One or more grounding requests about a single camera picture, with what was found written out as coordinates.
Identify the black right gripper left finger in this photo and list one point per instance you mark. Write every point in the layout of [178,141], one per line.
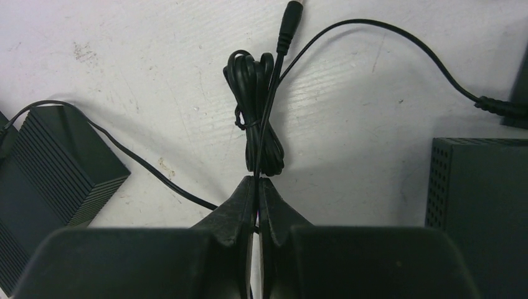
[211,259]

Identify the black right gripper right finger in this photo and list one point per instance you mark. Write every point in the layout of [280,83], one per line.
[303,260]

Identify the black network switch box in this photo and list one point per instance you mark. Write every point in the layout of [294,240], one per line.
[477,195]

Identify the black ribbed power adapter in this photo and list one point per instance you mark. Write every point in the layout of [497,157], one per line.
[58,173]

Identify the small black power brick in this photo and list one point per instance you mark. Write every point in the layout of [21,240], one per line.
[518,94]

